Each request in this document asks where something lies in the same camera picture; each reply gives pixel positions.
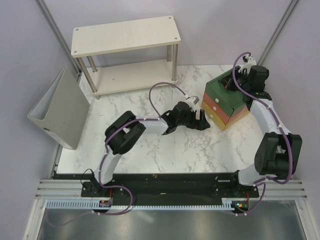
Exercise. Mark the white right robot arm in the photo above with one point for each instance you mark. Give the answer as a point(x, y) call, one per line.
point(277, 156)

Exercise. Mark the right blue cable duct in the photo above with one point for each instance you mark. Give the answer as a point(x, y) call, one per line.
point(243, 205)

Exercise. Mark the blue cable duct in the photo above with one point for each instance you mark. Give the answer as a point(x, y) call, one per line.
point(243, 205)
point(78, 204)

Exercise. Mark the green drawer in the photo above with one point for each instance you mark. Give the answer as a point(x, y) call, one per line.
point(216, 96)

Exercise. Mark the white wooden two-tier shelf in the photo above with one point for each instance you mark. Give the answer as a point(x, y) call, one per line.
point(117, 37)

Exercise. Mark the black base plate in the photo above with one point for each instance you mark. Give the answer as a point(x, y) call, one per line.
point(169, 189)

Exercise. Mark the yellow drawer box housing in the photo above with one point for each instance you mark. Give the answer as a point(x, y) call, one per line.
point(238, 116)

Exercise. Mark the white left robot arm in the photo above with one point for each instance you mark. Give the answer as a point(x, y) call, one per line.
point(123, 134)

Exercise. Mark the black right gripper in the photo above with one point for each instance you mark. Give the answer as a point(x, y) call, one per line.
point(227, 82)

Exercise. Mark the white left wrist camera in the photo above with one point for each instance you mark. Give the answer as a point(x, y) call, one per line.
point(192, 101)

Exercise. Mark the coral drawer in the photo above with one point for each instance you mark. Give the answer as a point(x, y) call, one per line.
point(215, 107)

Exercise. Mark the grey file holder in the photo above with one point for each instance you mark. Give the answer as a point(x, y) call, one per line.
point(62, 110)

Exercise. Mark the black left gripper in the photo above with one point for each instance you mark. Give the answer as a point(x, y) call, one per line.
point(193, 114)

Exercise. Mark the aluminium frame rail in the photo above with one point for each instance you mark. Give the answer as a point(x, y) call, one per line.
point(71, 189)

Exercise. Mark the green drawer box housing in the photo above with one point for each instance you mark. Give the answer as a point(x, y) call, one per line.
point(235, 98)

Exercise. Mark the left blue cable duct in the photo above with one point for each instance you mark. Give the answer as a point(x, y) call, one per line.
point(78, 204)

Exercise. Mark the yellow drawer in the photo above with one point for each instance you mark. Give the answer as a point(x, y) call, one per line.
point(213, 116)

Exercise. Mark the coral drawer box housing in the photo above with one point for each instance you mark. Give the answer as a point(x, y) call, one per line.
point(238, 109)

